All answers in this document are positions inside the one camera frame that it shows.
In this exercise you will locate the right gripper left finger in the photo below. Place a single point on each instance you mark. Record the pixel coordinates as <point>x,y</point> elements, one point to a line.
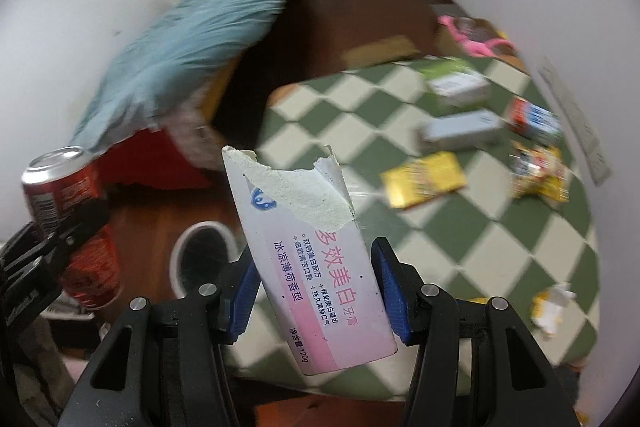
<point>161,364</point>

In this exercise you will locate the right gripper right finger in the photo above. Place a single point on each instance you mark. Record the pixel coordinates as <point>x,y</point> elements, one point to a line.
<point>477,364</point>

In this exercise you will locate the red soda can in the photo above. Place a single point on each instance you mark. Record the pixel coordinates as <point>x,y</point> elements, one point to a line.
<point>64,196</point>

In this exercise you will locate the pink white toothpaste box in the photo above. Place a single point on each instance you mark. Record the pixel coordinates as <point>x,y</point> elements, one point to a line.
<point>308,249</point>

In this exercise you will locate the yellow panda snack bag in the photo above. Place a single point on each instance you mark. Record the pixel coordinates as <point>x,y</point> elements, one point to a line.
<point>538,170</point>

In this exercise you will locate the grey white long box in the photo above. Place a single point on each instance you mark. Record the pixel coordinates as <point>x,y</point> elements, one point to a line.
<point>461,131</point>

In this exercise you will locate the white round trash bin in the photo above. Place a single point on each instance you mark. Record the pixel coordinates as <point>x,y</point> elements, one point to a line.
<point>198,256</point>

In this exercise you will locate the crumpled yellow white wrapper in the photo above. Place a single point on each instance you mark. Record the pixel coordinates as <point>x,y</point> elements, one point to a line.
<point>548,305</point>

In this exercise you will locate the red bed sheet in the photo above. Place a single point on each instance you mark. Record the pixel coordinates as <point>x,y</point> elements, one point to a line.
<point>151,159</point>

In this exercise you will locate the yellow flat box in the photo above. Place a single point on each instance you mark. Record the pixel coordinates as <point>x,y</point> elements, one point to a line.
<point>422,179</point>

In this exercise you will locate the green white checkered mat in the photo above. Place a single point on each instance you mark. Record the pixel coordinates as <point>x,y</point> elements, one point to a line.
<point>478,242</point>

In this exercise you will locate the patterned grey pink bedsheet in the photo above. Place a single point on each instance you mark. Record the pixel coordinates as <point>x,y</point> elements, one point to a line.
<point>193,137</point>

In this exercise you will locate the light blue duvet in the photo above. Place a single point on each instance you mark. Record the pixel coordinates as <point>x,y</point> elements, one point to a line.
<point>167,63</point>

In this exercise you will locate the red blue milk carton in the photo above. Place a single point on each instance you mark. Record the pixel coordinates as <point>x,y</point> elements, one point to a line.
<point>533,122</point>

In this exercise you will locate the green white tissue box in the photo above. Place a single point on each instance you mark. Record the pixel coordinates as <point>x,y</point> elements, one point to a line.
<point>455,83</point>

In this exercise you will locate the pink plastic hanger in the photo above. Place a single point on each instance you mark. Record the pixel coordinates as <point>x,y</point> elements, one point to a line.
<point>472,39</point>

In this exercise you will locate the brown cardboard box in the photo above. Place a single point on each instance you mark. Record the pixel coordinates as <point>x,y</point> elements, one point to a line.
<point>480,39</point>

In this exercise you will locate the white wall socket strip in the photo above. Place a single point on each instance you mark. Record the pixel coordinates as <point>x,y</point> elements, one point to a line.
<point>587,137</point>

